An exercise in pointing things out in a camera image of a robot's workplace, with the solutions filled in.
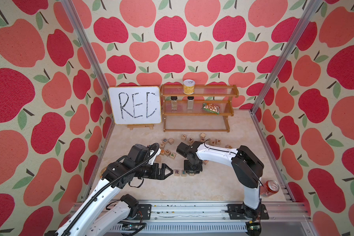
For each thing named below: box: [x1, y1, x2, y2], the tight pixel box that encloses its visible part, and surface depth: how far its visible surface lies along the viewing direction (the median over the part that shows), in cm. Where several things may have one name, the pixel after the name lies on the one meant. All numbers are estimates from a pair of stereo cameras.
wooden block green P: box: [169, 151, 177, 160], surface depth 95 cm
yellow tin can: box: [182, 79, 196, 95], surface depth 90 cm
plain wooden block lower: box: [155, 155, 162, 163], surface depth 95 cm
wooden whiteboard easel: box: [126, 123, 154, 131], surface depth 107 cm
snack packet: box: [202, 102, 220, 115], surface depth 97 cm
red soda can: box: [259, 179, 280, 198], surface depth 75 cm
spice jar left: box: [170, 96, 178, 111], surface depth 98 cm
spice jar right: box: [187, 95, 195, 111], surface depth 98 cm
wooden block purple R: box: [174, 169, 180, 177], surface depth 88 cm
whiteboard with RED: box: [108, 86, 162, 125], surface depth 103 cm
